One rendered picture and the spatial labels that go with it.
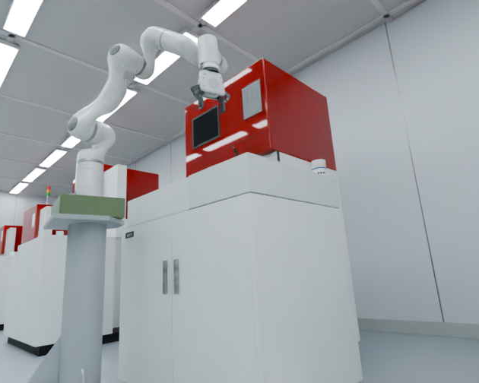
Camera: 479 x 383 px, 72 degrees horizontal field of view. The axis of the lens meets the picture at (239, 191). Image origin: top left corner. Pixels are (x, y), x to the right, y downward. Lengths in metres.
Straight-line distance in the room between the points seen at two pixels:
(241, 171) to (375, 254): 2.18
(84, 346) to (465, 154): 2.78
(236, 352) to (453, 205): 2.23
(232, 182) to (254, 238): 0.23
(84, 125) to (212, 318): 1.04
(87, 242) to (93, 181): 0.28
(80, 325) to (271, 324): 0.80
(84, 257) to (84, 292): 0.14
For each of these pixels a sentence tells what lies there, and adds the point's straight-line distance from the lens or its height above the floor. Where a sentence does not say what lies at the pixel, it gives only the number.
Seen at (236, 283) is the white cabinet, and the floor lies 0.51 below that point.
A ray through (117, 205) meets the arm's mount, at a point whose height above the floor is 0.87.
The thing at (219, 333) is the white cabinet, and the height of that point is 0.35.
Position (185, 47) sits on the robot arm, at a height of 1.49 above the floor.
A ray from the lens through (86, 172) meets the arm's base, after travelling 1.66.
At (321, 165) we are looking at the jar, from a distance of 1.64.
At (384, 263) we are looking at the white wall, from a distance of 3.15.
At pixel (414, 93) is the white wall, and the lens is 3.32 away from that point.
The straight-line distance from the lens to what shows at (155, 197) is 1.63.
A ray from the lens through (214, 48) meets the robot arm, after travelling 1.44.
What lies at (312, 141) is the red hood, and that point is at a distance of 2.30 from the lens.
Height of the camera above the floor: 0.55
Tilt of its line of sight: 14 degrees up
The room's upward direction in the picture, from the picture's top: 4 degrees counter-clockwise
